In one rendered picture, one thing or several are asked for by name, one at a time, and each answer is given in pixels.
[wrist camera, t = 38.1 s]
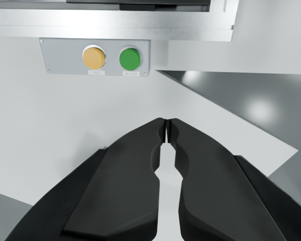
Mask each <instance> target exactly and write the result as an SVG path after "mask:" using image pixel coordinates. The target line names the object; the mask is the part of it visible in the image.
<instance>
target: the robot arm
mask: <svg viewBox="0 0 301 241"><path fill-rule="evenodd" d="M166 131H167V141H168V143H170V144H171V146H172V147H173V148H174V149H175V151H176V152H175V162H174V166H175V168H176V169H177V170H178V172H179V173H180V174H181V176H182V178H183V180H182V184H181V192H180V200H179V207H178V215H179V224H180V232H181V236H182V238H183V240H184V241H301V205H300V204H299V203H298V202H297V201H296V200H295V199H293V198H292V197H291V196H290V195H288V194H287V193H286V192H285V191H284V190H282V189H281V188H280V187H279V186H278V185H276V184H275V183H274V182H273V181H272V180H270V179H269V178H268V177H267V176H266V175H264V174H263V173H262V172H261V171H259V170H258V169H257V168H256V167H255V166H254V165H253V164H251V163H250V162H249V161H248V160H247V159H245V158H244V157H243V156H242V155H233V154H232V153H231V152H230V151H229V150H228V149H226V148H225V147H224V146H223V145H222V144H221V143H219V142H218V141H216V140H215V139H214V138H212V137H210V136H209V135H207V134H205V133H204V132H202V131H200V130H198V129H196V128H195V127H193V126H191V125H189V124H187V123H186V122H184V121H182V120H180V119H178V118H172V119H164V118H161V117H159V118H156V119H154V120H152V121H150V122H148V123H146V124H144V125H142V126H140V127H138V128H136V129H134V130H132V131H130V132H128V133H126V134H125V135H123V136H122V137H120V138H119V139H117V140H116V141H115V142H113V143H112V144H111V145H110V146H109V147H108V148H107V149H98V150H97V151H96V152H95V153H94V154H92V155H91V156H90V157H89V158H87V159H86V160H85V161H84V162H83V163H81V164H80V165H79V166H78V167H77V168H76V169H75V170H73V171H72V172H71V173H70V174H69V175H67V176H66V177H65V178H64V179H62V180H61V181H60V182H59V183H58V184H56V185H55V186H54V187H53V188H52V189H50V190H49V191H48V192H47V193H46V194H45V195H44V196H43V197H42V198H41V199H40V200H39V201H38V202H37V203H36V204H35V205H34V206H33V207H32V208H31V209H30V210H29V211H28V212H27V213H26V214H25V215H24V217H23V218H22V219H21V220H20V221H19V223H18V224H17V225H16V226H15V228H14V229H13V230H12V231H11V233H10V234H9V236H8V237H7V238H6V240H5V241H152V240H153V239H154V238H155V237H156V235H157V229H158V214H159V196H160V180H159V178H158V177H157V176H156V174H155V171H156V170H157V169H158V168H159V166H160V154H161V146H162V144H163V143H165V139H166Z"/></svg>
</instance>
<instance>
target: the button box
mask: <svg viewBox="0 0 301 241"><path fill-rule="evenodd" d="M39 42H40V46H41V51H42V54H43V59H44V64H45V68H46V72H47V73H48V74H67V75H98V76H130V77H148V76H149V73H150V69H151V40H142V39H99V38H55V37H39ZM90 47H96V48H98V49H100V50H101V51H102V53H103V54H104V57H105V62H104V64H103V66H101V68H99V69H90V68H89V67H87V66H86V65H85V63H84V61H83V53H84V51H85V50H86V49H88V48H90ZM127 48H133V49H135V50H137V51H138V52H139V54H140V56H141V62H140V65H139V67H138V68H137V69H135V70H132V71H129V70H126V69H124V68H123V67H122V66H121V64H120V61H119V56H120V54H121V53H122V51H124V50H125V49H127Z"/></svg>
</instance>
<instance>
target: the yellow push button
mask: <svg viewBox="0 0 301 241"><path fill-rule="evenodd" d="M83 61H84V63H85V65H86V66H87V67H89V68H90V69H99V68H101V66H103V64H104V62H105V57H104V54H103V53H102V51H101V50H100V49H98V48H96V47H90V48H88V49H86V50H85V51H84V53H83Z"/></svg>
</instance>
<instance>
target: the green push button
mask: <svg viewBox="0 0 301 241"><path fill-rule="evenodd" d="M119 61H120V64H121V66H122V67H123V68H124V69H126V70H129V71H132V70H135V69H137V68H138V67H139V65H140V62H141V56H140V54H139V52H138V51H137V50H135V49H133V48H127V49H125V50H124V51H122V53H121V54H120V56H119Z"/></svg>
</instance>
